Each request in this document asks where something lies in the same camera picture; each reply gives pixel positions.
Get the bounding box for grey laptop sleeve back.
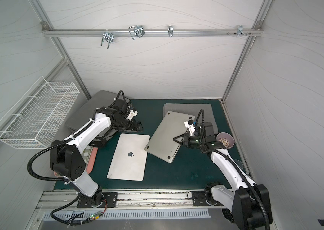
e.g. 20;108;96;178
162;103;218;134

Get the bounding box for grey laptop sleeve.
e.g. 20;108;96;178
65;90;131;133
162;103;218;134

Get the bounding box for grey laptop sleeve front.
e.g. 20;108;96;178
65;90;131;133

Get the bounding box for silver laptop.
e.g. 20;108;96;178
107;134;150;181
144;111;195;163

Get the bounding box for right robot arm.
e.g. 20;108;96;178
173;120;273;230

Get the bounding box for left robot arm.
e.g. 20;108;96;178
27;98;142;207

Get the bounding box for pink bowl with snacks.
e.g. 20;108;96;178
216;132;235;149

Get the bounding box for clear plastic cup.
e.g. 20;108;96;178
234;160;244;170

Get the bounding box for green checkered cloth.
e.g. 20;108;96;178
81;146;93;165

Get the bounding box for metal hook clamp left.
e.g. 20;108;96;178
101;31;114;49

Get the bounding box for metal hook clamp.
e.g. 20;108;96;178
227;25;252;37
101;31;114;49
128;25;145;40

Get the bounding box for metal hook clamp middle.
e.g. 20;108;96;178
128;25;145;40

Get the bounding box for metal hook small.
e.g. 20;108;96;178
167;25;173;37

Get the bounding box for aluminium crossbar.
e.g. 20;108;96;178
42;28;264;37

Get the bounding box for metal hook clamp right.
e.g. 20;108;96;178
227;25;252;37

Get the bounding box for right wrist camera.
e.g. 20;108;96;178
184;119;196;136

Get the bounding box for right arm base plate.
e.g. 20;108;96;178
187;191;217;207

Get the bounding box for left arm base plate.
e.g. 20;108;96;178
77;192;118;209

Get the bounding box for white wire basket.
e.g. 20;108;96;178
0;77;80;149

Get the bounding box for aluminium front rail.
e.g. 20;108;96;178
35;189;227;211

